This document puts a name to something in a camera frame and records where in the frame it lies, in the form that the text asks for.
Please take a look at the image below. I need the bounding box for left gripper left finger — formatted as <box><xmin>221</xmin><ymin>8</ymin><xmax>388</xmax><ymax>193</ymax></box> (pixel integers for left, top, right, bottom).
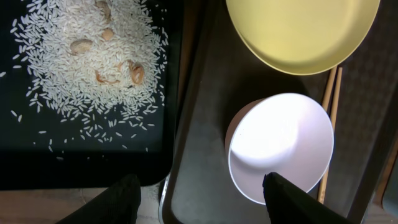
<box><xmin>57</xmin><ymin>174</ymin><xmax>141</xmax><ymax>224</ymax></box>

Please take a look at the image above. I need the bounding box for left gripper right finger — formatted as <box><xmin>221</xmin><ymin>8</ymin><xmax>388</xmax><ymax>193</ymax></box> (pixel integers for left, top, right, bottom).
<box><xmin>262</xmin><ymin>172</ymin><xmax>349</xmax><ymax>224</ymax></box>

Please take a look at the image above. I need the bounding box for white pink bowl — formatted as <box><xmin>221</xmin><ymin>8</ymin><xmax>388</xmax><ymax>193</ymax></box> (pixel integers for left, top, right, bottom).
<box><xmin>224</xmin><ymin>93</ymin><xmax>331</xmax><ymax>205</ymax></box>

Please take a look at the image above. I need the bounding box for pile of rice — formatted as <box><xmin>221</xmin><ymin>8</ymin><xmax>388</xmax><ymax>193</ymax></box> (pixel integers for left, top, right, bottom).
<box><xmin>10</xmin><ymin>0</ymin><xmax>169</xmax><ymax>130</ymax></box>

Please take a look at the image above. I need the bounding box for right wooden chopstick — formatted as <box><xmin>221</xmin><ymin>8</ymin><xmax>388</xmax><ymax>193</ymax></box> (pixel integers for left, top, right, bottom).
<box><xmin>317</xmin><ymin>67</ymin><xmax>343</xmax><ymax>204</ymax></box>

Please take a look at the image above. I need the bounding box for wooden chopstick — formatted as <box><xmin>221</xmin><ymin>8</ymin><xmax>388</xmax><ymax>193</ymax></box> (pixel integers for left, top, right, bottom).
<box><xmin>322</xmin><ymin>67</ymin><xmax>337</xmax><ymax>111</ymax></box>
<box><xmin>317</xmin><ymin>67</ymin><xmax>343</xmax><ymax>204</ymax></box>

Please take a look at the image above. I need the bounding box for light blue bowl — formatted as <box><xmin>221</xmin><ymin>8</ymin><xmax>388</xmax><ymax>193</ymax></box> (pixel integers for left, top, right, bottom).
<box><xmin>382</xmin><ymin>161</ymin><xmax>398</xmax><ymax>217</ymax></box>

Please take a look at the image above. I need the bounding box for black plastic bin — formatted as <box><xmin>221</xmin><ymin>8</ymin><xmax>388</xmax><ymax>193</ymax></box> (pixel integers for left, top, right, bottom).
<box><xmin>1</xmin><ymin>1</ymin><xmax>184</xmax><ymax>190</ymax></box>

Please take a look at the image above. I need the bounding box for left wooden chopstick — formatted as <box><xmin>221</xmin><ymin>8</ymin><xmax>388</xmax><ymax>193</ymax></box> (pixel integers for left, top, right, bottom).
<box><xmin>322</xmin><ymin>67</ymin><xmax>337</xmax><ymax>111</ymax></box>

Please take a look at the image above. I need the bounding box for dark brown tray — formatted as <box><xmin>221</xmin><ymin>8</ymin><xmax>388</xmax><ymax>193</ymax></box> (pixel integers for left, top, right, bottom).
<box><xmin>160</xmin><ymin>1</ymin><xmax>397</xmax><ymax>223</ymax></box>

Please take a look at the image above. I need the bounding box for yellow plate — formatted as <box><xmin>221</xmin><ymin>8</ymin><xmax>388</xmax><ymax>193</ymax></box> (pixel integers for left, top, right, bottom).
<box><xmin>226</xmin><ymin>0</ymin><xmax>380</xmax><ymax>75</ymax></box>

